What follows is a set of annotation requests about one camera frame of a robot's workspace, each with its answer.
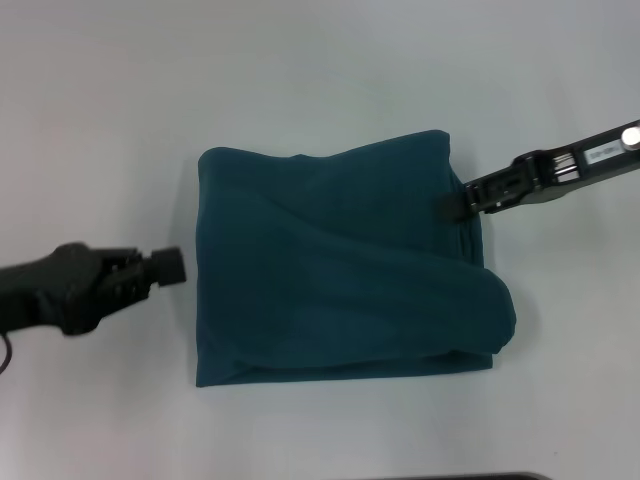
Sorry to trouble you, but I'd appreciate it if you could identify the teal t-shirt with FREE print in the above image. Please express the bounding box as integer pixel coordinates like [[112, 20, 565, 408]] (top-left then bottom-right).
[[193, 128, 518, 391]]

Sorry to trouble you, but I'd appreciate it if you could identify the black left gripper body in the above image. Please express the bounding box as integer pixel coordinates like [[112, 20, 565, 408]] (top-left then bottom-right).
[[0, 241, 114, 337]]

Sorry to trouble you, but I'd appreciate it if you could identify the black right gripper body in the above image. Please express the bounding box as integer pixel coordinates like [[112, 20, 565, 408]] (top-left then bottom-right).
[[512, 118, 640, 206]]

